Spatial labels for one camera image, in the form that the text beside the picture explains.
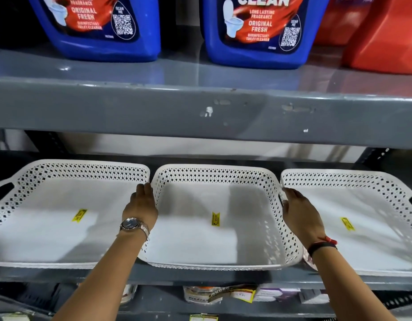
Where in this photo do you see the grey metal shelf board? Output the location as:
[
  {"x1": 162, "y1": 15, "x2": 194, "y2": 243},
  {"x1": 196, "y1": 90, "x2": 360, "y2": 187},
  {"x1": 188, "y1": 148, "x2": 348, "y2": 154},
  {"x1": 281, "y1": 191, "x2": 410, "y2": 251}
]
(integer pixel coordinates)
[
  {"x1": 0, "y1": 46, "x2": 412, "y2": 150},
  {"x1": 0, "y1": 260, "x2": 412, "y2": 292}
]

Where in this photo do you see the person's left hand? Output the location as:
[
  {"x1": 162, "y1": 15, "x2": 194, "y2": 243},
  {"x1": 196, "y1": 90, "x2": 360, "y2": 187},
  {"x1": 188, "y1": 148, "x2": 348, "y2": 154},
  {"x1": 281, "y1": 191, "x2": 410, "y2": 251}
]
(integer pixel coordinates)
[{"x1": 122, "y1": 183, "x2": 159, "y2": 228}]

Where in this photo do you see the person's left forearm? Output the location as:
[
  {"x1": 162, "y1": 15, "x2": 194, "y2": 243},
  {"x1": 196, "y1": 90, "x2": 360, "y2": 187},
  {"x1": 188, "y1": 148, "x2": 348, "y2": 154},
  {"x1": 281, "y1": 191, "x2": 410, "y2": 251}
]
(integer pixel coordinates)
[{"x1": 51, "y1": 226, "x2": 149, "y2": 321}]

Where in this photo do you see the silver wristwatch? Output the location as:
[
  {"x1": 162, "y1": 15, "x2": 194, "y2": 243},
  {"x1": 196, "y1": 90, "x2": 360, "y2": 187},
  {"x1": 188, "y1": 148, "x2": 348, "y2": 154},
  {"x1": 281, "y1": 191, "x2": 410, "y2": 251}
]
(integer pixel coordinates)
[{"x1": 119, "y1": 217, "x2": 150, "y2": 241}]

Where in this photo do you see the black shelf upright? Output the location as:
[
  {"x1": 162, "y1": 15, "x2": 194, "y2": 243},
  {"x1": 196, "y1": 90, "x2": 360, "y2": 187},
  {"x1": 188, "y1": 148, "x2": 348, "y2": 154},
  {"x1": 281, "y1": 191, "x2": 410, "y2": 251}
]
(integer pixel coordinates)
[
  {"x1": 352, "y1": 147, "x2": 391, "y2": 171},
  {"x1": 25, "y1": 130, "x2": 70, "y2": 158}
]

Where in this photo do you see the red plastic jug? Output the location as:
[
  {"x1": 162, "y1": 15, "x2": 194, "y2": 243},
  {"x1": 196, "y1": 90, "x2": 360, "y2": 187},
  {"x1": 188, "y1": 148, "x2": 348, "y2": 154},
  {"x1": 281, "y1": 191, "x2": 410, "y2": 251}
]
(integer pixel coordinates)
[
  {"x1": 312, "y1": 0, "x2": 374, "y2": 47},
  {"x1": 341, "y1": 0, "x2": 412, "y2": 76}
]

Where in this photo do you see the white and purple box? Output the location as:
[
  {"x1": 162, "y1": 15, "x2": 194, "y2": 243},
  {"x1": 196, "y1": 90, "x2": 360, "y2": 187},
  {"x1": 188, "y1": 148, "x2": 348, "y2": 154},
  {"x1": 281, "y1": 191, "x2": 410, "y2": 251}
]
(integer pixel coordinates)
[{"x1": 253, "y1": 287, "x2": 301, "y2": 303}]

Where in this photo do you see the black wristband with red thread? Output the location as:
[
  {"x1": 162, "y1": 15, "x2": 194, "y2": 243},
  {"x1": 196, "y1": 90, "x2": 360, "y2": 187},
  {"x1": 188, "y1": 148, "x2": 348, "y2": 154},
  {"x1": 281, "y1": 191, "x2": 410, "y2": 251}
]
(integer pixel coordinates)
[{"x1": 306, "y1": 235, "x2": 339, "y2": 259}]

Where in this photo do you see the white container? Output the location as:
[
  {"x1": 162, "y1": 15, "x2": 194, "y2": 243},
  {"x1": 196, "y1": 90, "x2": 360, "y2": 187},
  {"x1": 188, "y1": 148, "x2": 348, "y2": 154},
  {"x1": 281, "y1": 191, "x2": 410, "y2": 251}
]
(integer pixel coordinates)
[{"x1": 120, "y1": 284, "x2": 138, "y2": 305}]

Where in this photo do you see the person's right hand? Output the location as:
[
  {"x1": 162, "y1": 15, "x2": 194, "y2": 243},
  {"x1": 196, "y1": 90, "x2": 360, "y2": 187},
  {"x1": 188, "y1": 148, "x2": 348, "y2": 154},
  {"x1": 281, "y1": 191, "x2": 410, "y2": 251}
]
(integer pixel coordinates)
[{"x1": 281, "y1": 187, "x2": 327, "y2": 248}]

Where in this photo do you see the white and grey box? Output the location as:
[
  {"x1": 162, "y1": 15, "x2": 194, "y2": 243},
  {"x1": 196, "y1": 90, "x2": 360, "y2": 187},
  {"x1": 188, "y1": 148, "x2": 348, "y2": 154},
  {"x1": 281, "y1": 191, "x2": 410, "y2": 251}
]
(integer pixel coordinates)
[{"x1": 298, "y1": 289, "x2": 331, "y2": 305}]

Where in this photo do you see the blue toilet cleaner jug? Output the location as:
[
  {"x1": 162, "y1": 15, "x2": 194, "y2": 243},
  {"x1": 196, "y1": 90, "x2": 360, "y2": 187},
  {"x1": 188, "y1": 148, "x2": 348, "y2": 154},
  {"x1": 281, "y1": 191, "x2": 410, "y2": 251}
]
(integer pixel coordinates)
[
  {"x1": 26, "y1": 0, "x2": 162, "y2": 63},
  {"x1": 198, "y1": 0, "x2": 331, "y2": 70}
]

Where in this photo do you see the white perforated plastic tray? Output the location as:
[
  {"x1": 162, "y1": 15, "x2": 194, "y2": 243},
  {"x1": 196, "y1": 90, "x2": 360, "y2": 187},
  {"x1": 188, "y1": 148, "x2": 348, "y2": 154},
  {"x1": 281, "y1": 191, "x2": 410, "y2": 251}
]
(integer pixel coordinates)
[
  {"x1": 0, "y1": 159, "x2": 151, "y2": 270},
  {"x1": 280, "y1": 168, "x2": 412, "y2": 277},
  {"x1": 138, "y1": 164, "x2": 304, "y2": 272}
]

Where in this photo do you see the person's right forearm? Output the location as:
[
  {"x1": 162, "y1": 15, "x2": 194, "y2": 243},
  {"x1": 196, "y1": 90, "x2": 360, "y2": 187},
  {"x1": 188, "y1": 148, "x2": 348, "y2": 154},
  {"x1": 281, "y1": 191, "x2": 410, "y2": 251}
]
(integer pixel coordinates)
[{"x1": 308, "y1": 245, "x2": 399, "y2": 321}]

